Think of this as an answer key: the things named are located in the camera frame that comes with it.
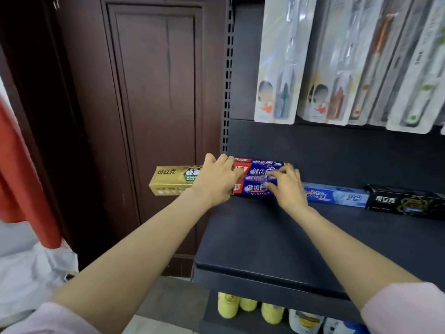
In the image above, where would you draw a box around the person's left hand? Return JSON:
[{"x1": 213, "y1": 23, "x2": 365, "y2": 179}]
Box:
[{"x1": 193, "y1": 153, "x2": 246, "y2": 207}]

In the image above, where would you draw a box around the person's right hand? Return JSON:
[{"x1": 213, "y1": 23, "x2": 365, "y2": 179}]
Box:
[{"x1": 265, "y1": 164, "x2": 309, "y2": 214}]

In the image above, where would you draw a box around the gold toothpaste box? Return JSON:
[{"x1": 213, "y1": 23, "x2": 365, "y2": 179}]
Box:
[{"x1": 148, "y1": 165, "x2": 203, "y2": 197}]

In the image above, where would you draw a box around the light blue toothpaste box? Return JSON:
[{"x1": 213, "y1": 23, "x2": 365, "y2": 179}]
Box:
[{"x1": 301, "y1": 181, "x2": 370, "y2": 208}]

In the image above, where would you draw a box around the dark grey shelf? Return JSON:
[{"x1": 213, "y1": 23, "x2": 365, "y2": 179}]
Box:
[{"x1": 191, "y1": 191, "x2": 445, "y2": 326}]

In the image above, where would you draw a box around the black patterned toothpaste box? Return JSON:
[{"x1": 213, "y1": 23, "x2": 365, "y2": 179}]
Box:
[{"x1": 364, "y1": 183, "x2": 445, "y2": 218}]

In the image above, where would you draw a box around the person's left forearm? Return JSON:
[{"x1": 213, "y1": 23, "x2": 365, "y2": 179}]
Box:
[{"x1": 48, "y1": 187, "x2": 216, "y2": 334}]

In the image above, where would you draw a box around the person's right forearm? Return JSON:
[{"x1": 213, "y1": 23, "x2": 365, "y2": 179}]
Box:
[{"x1": 290, "y1": 204, "x2": 423, "y2": 312}]

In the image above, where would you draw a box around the dark grey shelf board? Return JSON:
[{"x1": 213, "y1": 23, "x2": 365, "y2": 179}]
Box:
[{"x1": 200, "y1": 292, "x2": 292, "y2": 334}]

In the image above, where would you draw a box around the person's pink right sleeve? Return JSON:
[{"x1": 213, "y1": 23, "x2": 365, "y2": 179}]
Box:
[{"x1": 361, "y1": 282, "x2": 445, "y2": 334}]

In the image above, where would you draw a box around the red child toothbrush pack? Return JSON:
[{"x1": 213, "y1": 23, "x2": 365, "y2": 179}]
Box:
[{"x1": 297, "y1": 0, "x2": 366, "y2": 126}]

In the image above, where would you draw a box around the yellow plastic bottle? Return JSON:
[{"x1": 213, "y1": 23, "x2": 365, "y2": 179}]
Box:
[
  {"x1": 261, "y1": 302, "x2": 286, "y2": 325},
  {"x1": 239, "y1": 297, "x2": 259, "y2": 313},
  {"x1": 217, "y1": 292, "x2": 241, "y2": 320}
]

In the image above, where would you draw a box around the stack of blue child toothbrush packs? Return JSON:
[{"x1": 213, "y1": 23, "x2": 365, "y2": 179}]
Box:
[{"x1": 254, "y1": 0, "x2": 318, "y2": 125}]

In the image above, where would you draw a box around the white bottle yellow label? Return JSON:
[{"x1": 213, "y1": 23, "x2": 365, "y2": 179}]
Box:
[{"x1": 288, "y1": 309, "x2": 324, "y2": 334}]

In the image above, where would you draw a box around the orange toothbrush pack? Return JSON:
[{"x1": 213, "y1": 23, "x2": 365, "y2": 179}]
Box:
[{"x1": 347, "y1": 0, "x2": 401, "y2": 126}]

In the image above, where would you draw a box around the white bottle blue cap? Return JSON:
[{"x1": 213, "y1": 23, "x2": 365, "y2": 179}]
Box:
[{"x1": 323, "y1": 318, "x2": 364, "y2": 334}]

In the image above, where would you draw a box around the green toothbrush pack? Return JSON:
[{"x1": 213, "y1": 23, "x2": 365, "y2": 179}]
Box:
[{"x1": 368, "y1": 0, "x2": 445, "y2": 135}]

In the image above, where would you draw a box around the red plastic roll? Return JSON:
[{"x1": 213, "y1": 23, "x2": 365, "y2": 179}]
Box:
[{"x1": 0, "y1": 93, "x2": 63, "y2": 250}]

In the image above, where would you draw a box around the white plastic bag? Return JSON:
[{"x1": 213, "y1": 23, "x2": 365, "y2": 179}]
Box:
[{"x1": 0, "y1": 218, "x2": 80, "y2": 326}]

